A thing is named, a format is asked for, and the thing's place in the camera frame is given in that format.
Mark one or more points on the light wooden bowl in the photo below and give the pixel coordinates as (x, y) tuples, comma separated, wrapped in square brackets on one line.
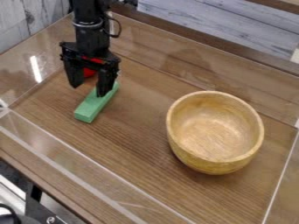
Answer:
[(215, 132)]

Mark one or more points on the black metal table frame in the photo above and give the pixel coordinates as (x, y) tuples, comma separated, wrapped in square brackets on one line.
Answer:
[(36, 210)]

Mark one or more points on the red toy strawberry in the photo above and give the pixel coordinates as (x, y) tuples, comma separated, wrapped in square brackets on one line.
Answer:
[(88, 72)]

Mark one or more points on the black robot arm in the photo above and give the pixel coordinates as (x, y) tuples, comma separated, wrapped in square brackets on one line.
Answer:
[(91, 10)]

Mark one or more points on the clear acrylic tray wall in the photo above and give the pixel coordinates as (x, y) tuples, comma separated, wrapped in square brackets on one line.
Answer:
[(99, 196)]

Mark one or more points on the green rectangular block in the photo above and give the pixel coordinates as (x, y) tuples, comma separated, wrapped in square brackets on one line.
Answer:
[(92, 105)]

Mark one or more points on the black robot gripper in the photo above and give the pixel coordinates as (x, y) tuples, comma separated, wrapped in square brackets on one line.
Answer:
[(92, 40)]

